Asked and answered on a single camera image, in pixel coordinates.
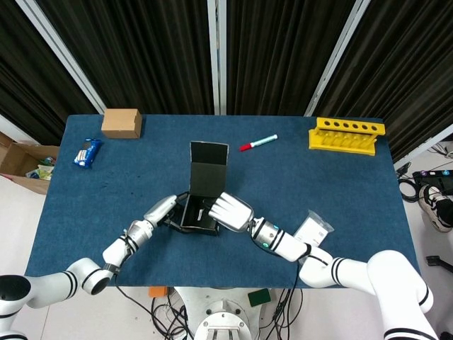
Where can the yellow test tube rack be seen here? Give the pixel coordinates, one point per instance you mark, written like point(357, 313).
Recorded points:
point(345, 138)

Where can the green block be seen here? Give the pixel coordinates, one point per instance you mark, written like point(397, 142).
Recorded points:
point(259, 297)

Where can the black pleated curtain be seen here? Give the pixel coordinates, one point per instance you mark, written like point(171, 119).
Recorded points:
point(414, 71)
point(141, 53)
point(276, 53)
point(21, 71)

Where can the white frame post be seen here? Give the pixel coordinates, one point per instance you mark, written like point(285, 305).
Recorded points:
point(216, 53)
point(336, 60)
point(63, 53)
point(424, 145)

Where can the blue cloth-covered table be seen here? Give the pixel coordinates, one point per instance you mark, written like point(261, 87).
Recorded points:
point(283, 184)

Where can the black and white sneaker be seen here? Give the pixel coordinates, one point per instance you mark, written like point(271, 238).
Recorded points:
point(439, 209)

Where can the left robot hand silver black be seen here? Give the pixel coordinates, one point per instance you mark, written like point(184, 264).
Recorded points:
point(161, 210)

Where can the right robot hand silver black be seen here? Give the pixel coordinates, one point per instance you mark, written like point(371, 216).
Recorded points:
point(231, 212)

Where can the red capped white marker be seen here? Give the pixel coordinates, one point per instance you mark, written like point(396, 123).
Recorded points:
point(260, 142)

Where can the blue snack packet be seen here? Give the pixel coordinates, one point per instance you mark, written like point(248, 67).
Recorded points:
point(86, 154)

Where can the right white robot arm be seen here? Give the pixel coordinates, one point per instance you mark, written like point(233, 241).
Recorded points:
point(389, 276)

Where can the large brown carton with packets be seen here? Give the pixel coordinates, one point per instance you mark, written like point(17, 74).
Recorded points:
point(21, 163)

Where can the black floor bracket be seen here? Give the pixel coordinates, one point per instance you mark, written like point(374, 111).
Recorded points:
point(439, 263)

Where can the black box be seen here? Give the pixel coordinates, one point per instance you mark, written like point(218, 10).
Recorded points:
point(208, 177)

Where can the white sealed plastic pouch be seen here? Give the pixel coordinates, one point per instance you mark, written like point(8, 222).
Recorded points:
point(315, 228)

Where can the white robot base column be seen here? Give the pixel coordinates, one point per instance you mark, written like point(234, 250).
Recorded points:
point(219, 318)

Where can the orange block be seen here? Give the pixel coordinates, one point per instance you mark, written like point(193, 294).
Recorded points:
point(158, 291)

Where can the black device with lights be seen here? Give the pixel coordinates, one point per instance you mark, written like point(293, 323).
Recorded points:
point(435, 178)

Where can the small brown cardboard box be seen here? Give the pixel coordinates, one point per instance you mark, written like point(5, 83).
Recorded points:
point(120, 124)

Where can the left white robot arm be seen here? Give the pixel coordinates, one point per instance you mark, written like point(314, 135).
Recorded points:
point(53, 283)

